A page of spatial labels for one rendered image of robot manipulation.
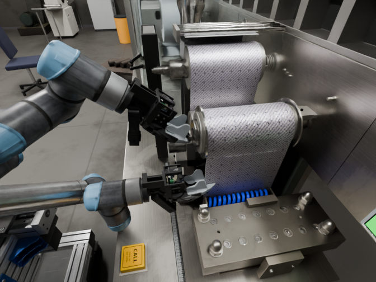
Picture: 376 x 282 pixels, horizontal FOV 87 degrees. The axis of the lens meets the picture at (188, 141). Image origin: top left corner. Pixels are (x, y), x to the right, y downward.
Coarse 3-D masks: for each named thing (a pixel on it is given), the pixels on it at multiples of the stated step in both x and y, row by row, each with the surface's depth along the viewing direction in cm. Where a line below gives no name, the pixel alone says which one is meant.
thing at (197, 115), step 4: (196, 112) 53; (196, 116) 53; (200, 116) 51; (200, 120) 50; (296, 120) 53; (200, 124) 50; (296, 124) 53; (200, 128) 49; (296, 128) 53; (200, 132) 50; (200, 136) 50; (204, 136) 50; (200, 140) 51; (204, 140) 50; (200, 144) 52; (204, 144) 50; (196, 148) 58; (200, 148) 52; (200, 152) 53
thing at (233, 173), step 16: (208, 160) 54; (224, 160) 55; (240, 160) 56; (256, 160) 57; (272, 160) 58; (208, 176) 58; (224, 176) 59; (240, 176) 61; (256, 176) 62; (272, 176) 64; (208, 192) 63; (224, 192) 65; (240, 192) 67
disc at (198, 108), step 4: (196, 108) 56; (200, 108) 51; (200, 112) 51; (204, 116) 49; (204, 120) 48; (204, 124) 48; (204, 128) 49; (204, 132) 49; (204, 148) 51; (204, 152) 52; (204, 156) 52
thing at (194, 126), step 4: (192, 120) 53; (196, 120) 53; (192, 124) 53; (196, 124) 52; (192, 128) 56; (196, 128) 51; (192, 132) 55; (196, 132) 51; (192, 136) 55; (196, 136) 51; (192, 140) 56; (196, 140) 52; (196, 144) 53
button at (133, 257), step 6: (126, 246) 63; (132, 246) 63; (138, 246) 63; (144, 246) 64; (126, 252) 62; (132, 252) 62; (138, 252) 62; (144, 252) 63; (126, 258) 61; (132, 258) 61; (138, 258) 61; (144, 258) 61; (126, 264) 59; (132, 264) 59; (138, 264) 59; (144, 264) 60; (120, 270) 58; (126, 270) 59; (132, 270) 59
